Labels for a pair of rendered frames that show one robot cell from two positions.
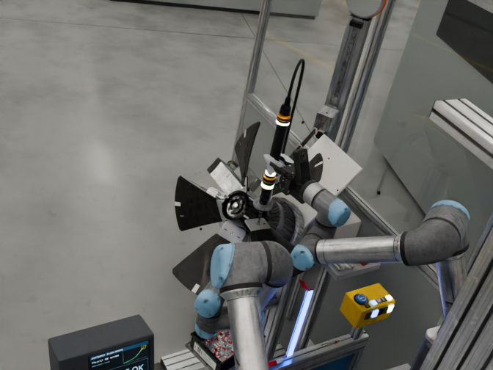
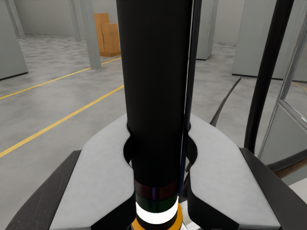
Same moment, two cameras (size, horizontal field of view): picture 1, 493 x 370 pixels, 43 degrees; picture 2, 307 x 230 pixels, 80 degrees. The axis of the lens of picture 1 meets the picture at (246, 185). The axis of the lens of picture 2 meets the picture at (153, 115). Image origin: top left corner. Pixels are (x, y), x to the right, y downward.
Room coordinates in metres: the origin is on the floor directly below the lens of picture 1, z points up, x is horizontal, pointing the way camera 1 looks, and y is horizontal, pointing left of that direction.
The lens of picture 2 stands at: (1.73, -0.14, 1.55)
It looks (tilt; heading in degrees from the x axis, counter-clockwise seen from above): 29 degrees down; 46
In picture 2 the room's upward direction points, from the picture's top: 1 degrees counter-clockwise
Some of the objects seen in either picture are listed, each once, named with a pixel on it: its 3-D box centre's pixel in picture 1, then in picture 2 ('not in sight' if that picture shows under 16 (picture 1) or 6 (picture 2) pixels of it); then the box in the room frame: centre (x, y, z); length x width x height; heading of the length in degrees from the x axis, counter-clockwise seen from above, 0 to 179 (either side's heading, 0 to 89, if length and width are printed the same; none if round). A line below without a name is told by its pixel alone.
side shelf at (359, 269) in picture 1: (334, 246); not in sight; (2.22, -0.45, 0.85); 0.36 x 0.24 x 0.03; 36
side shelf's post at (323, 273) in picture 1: (312, 312); not in sight; (2.22, -0.45, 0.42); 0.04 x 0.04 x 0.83; 36
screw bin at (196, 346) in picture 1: (227, 341); not in sight; (1.54, -0.05, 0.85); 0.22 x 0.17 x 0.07; 141
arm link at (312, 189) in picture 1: (315, 194); not in sight; (1.66, -0.22, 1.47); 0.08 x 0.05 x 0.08; 136
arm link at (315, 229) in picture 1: (320, 235); not in sight; (1.59, -0.27, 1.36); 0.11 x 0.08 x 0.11; 157
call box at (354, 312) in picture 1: (367, 306); not in sight; (1.68, -0.52, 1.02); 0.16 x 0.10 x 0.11; 126
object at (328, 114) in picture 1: (326, 117); not in sight; (2.39, -0.27, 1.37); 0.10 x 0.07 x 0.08; 161
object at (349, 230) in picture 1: (334, 222); not in sight; (2.29, -0.43, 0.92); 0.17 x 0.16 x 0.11; 126
